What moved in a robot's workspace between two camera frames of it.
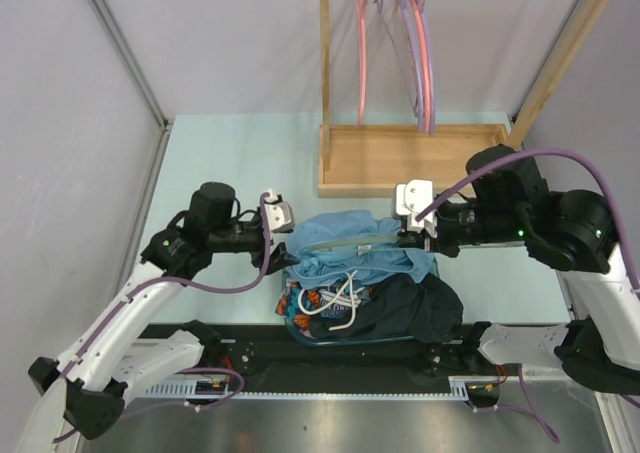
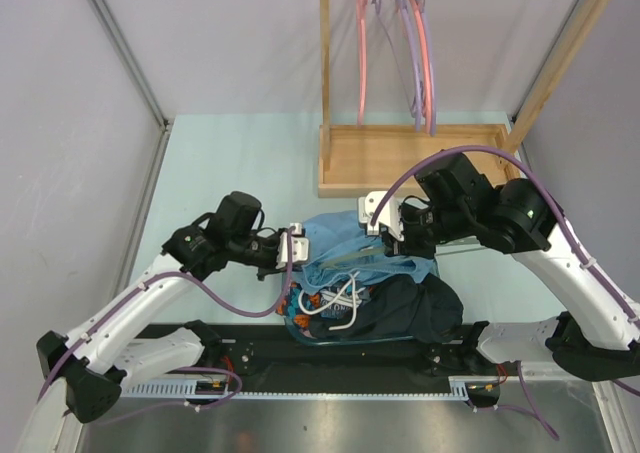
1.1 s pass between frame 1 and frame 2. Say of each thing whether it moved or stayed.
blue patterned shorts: stayed
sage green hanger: moved
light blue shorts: stayed
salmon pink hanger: stayed
